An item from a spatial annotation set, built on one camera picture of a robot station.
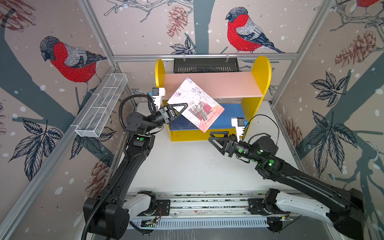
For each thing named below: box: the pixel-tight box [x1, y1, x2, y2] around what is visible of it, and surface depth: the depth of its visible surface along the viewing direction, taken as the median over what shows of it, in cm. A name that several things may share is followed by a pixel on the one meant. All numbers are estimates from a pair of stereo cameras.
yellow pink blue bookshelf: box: [155, 56, 272, 142], surface depth 71 cm
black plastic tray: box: [173, 57, 240, 74], surface depth 97 cm
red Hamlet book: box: [167, 77, 225, 133], surface depth 58 cm
